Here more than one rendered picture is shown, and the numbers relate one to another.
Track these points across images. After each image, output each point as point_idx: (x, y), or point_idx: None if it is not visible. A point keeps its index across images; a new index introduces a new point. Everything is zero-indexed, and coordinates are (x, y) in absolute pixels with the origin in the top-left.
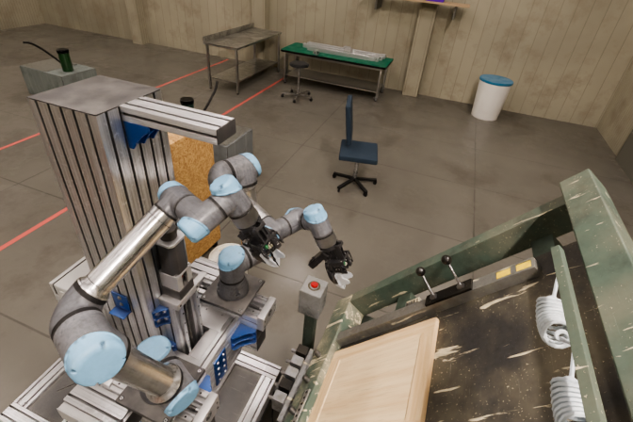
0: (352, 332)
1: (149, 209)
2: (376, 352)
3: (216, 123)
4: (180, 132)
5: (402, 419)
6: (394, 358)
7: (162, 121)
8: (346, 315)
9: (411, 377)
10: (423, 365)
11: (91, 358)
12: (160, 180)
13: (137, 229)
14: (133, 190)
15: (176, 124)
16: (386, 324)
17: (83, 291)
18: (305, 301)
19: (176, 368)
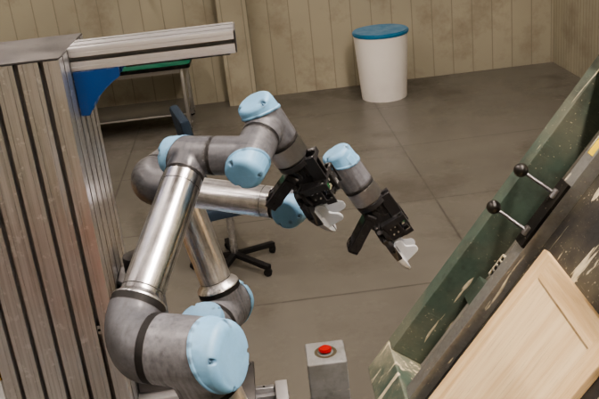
0: (431, 365)
1: (106, 227)
2: (488, 349)
3: (222, 28)
4: (175, 54)
5: (584, 351)
6: (521, 328)
7: (144, 47)
8: (398, 366)
9: (561, 316)
10: (567, 293)
11: (225, 339)
12: (104, 180)
13: (166, 199)
14: (93, 188)
15: (168, 44)
16: (479, 313)
17: (141, 295)
18: (323, 384)
19: None
